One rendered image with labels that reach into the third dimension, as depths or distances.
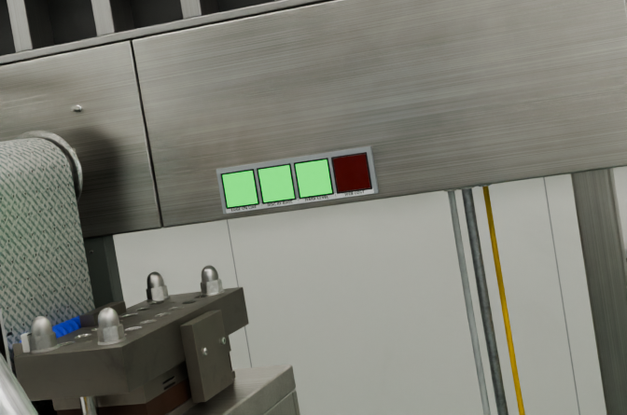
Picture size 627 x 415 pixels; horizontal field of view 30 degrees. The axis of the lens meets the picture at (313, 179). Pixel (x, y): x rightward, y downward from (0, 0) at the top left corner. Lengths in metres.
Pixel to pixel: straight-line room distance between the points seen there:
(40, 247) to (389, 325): 2.63
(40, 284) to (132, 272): 2.86
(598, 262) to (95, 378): 0.78
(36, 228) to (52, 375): 0.26
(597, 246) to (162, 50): 0.73
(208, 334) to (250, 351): 2.75
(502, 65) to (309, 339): 2.77
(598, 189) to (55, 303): 0.82
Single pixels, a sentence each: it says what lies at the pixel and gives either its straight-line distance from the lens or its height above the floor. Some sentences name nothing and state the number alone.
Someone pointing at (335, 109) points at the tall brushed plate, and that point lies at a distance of 1.73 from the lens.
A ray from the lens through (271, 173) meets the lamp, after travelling 1.76.
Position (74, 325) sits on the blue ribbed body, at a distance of 1.72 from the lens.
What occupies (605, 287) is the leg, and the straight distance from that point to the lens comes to 1.84.
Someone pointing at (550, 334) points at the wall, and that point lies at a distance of 4.12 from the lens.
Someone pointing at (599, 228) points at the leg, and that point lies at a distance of 1.83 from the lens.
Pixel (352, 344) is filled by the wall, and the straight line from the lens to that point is 4.29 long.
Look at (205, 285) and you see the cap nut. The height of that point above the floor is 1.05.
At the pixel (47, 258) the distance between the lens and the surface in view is 1.74.
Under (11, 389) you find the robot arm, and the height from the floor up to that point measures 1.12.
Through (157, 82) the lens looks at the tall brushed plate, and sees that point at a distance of 1.84.
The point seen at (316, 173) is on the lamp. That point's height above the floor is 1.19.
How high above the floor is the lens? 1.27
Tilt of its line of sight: 3 degrees down
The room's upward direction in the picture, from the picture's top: 9 degrees counter-clockwise
